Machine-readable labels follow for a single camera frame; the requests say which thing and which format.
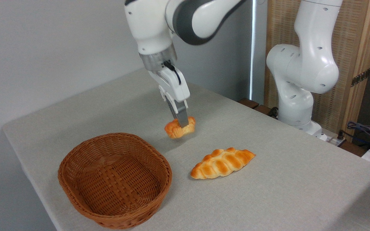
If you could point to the metal screen hinge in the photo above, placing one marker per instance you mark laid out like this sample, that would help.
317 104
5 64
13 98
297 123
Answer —
361 77

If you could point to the braided golden bread loaf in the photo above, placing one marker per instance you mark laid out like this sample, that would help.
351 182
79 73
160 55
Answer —
222 163

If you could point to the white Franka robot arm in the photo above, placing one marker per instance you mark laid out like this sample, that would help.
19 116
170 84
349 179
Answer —
303 67

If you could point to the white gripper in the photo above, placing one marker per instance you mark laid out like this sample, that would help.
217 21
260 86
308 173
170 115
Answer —
173 86

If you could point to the brown woven wicker basket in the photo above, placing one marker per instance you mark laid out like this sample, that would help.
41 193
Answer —
114 179

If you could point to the orange muffin bread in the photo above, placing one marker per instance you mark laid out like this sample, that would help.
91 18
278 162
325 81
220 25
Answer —
173 130

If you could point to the grey tablecloth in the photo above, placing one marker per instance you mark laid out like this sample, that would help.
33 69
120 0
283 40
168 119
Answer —
268 179

